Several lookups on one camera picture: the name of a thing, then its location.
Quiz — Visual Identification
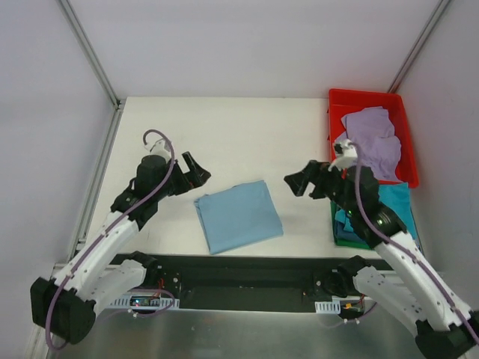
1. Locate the light blue printed t-shirt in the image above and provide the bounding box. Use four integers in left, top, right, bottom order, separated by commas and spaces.
194, 180, 284, 255

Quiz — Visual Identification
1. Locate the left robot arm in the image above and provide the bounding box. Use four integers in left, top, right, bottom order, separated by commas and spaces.
30, 152, 211, 344

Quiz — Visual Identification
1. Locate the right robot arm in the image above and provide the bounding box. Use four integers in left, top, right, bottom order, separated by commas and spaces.
284, 160, 478, 358

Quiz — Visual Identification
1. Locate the dark blue folded t-shirt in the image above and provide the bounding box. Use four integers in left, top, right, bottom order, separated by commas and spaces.
333, 221, 363, 243

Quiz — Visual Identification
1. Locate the teal folded t-shirt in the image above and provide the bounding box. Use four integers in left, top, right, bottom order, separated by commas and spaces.
334, 181, 417, 240

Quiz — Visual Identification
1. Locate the green folded t-shirt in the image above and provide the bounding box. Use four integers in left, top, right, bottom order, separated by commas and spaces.
330, 202, 371, 250

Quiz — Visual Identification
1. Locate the lavender t-shirt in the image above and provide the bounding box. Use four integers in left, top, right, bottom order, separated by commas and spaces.
339, 107, 401, 182

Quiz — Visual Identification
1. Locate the red plastic bin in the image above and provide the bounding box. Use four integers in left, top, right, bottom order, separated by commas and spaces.
329, 88, 419, 188

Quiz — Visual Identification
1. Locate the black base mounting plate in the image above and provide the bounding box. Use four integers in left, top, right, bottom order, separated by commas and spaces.
73, 251, 375, 311

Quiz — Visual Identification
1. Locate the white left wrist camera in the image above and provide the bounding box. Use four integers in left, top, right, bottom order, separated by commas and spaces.
148, 138, 171, 159

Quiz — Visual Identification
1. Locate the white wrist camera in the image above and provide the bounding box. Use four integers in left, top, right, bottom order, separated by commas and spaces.
148, 138, 171, 159
328, 139, 358, 171

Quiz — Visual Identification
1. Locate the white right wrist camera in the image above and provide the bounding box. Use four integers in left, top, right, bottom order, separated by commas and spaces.
328, 139, 358, 171

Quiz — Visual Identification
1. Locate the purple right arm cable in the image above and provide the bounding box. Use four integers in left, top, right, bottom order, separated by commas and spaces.
347, 140, 479, 345

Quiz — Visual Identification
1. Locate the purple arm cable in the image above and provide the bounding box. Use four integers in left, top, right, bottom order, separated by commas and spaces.
347, 140, 479, 345
43, 129, 180, 351

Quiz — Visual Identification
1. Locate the right white cable duct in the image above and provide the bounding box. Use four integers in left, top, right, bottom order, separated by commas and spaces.
314, 301, 363, 314

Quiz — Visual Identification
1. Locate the white cable duct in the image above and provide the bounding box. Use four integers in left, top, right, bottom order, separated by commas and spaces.
107, 295, 180, 311
314, 301, 363, 314

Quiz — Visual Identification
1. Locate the left white cable duct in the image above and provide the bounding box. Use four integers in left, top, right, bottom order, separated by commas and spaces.
107, 295, 180, 311

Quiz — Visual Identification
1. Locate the left aluminium frame post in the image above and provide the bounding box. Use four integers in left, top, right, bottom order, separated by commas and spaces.
56, 0, 121, 109

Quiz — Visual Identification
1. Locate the aluminium frame post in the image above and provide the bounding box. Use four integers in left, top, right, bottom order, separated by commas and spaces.
387, 0, 454, 93
56, 0, 121, 109

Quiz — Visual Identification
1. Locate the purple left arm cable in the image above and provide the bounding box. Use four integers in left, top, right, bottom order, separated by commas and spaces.
43, 129, 180, 351

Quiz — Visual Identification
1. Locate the right aluminium frame post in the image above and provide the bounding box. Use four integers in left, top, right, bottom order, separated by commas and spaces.
387, 0, 454, 93

